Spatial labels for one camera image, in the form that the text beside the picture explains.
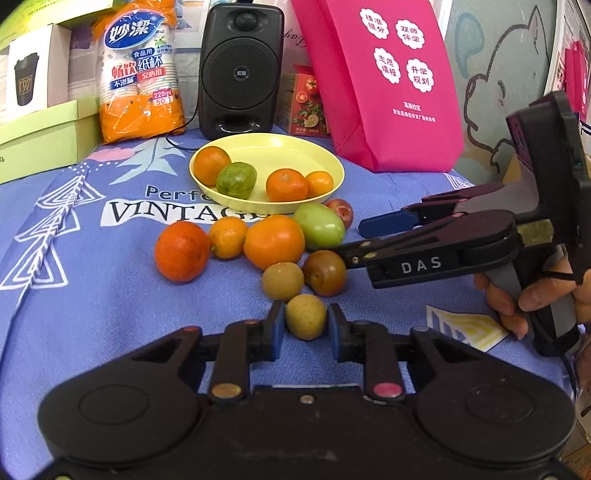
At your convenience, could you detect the green round fruit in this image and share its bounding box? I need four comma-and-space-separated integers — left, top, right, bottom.
216, 162, 258, 199

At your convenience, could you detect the small red plum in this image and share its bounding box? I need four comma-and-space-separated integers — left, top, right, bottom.
325, 198, 354, 230

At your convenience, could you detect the large pink fabric bag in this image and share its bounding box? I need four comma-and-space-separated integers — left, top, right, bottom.
291, 0, 464, 173

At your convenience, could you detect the yellow-brown round fruit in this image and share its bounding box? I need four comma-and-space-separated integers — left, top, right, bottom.
285, 294, 328, 341

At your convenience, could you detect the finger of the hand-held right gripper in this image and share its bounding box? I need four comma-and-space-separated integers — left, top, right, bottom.
359, 205, 455, 234
323, 228, 419, 271

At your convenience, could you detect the small pink bag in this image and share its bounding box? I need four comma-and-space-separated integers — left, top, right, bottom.
560, 40, 591, 126

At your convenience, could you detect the person's right hand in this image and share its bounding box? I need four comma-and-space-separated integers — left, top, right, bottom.
474, 256, 591, 340

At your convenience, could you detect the yellow plate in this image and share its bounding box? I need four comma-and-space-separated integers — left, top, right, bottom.
189, 133, 345, 214

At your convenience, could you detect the green tomato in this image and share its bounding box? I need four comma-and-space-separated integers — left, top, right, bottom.
293, 203, 346, 252

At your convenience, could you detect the black speaker cable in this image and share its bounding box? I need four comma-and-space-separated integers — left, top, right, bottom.
165, 99, 206, 154

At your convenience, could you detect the brown round fruit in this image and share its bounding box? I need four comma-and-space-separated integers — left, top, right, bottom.
262, 261, 305, 301

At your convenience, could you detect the small orange with stem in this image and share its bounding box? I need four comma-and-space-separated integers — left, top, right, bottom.
208, 216, 249, 260

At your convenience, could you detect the orange paper cup pack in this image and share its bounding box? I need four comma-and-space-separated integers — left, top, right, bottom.
91, 0, 186, 145

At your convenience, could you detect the tomato picture carton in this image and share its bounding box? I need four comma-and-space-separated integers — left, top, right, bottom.
278, 72, 332, 138

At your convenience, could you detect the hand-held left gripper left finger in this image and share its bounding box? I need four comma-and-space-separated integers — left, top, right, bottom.
121, 301, 286, 407

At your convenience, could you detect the blue printed cloth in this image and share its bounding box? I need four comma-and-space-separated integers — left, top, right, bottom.
0, 133, 591, 480

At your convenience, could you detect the large smooth orange fruit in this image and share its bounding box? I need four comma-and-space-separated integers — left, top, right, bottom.
243, 215, 306, 271

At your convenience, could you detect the cat cartoon wall poster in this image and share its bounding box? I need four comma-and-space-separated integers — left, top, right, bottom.
445, 0, 560, 186

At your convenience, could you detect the dark brown-red tomato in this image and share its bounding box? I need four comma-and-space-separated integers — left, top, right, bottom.
302, 250, 347, 297

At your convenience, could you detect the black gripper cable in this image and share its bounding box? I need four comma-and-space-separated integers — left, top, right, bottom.
560, 352, 579, 403

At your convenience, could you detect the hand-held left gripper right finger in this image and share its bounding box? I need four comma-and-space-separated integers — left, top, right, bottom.
327, 304, 490, 401

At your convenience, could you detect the large deep orange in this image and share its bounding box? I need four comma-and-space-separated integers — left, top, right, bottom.
154, 221, 212, 282

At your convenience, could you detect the small mandarin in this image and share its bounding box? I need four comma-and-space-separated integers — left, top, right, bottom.
305, 171, 334, 198

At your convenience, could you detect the black speaker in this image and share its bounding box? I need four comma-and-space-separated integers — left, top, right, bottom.
198, 4, 284, 141

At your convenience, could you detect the light green box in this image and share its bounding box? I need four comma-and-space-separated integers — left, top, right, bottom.
0, 99, 103, 185

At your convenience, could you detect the white box with cup picture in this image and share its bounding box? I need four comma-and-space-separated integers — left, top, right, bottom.
0, 23, 73, 125

